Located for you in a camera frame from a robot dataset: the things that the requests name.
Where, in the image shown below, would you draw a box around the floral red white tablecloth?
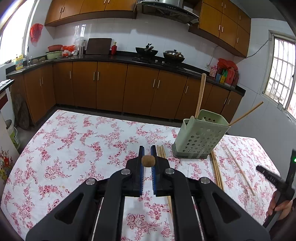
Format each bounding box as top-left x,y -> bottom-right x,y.
1,110 -> 277,240

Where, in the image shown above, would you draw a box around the green perforated utensil holder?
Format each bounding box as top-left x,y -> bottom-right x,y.
171,109 -> 230,159

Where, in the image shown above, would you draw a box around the brown kitchen cabinets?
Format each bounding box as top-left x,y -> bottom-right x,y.
45,1 -> 251,62
8,56 -> 245,123

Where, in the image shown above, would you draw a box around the red plastic bag hanging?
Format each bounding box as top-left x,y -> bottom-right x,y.
30,23 -> 44,44

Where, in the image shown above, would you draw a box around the red basin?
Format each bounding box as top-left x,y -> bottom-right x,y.
48,45 -> 63,52

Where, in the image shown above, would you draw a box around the black lidded wok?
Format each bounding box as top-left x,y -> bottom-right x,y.
163,50 -> 185,64

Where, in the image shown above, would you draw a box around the brown upper kitchen cabinets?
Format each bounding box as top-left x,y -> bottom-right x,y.
45,1 -> 251,62

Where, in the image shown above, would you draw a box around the yellow detergent bottle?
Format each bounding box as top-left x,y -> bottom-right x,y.
15,55 -> 23,70

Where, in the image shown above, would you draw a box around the green basin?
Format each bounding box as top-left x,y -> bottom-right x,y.
46,50 -> 63,60

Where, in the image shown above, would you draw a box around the steel range hood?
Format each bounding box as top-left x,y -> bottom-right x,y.
137,1 -> 199,25

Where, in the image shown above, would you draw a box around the red bottle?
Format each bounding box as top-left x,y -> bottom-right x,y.
111,42 -> 117,55

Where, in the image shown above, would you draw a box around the red bags and condiment boxes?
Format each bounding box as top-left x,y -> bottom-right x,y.
210,58 -> 239,88

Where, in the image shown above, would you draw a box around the brown lower kitchen cabinets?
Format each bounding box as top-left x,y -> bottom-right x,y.
8,56 -> 245,123

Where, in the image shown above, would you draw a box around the window with white grille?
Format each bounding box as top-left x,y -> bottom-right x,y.
263,33 -> 295,119

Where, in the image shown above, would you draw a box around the person right hand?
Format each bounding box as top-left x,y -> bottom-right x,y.
266,191 -> 293,220

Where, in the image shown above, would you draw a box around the dark cutting board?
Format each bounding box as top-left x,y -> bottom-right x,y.
86,38 -> 112,55

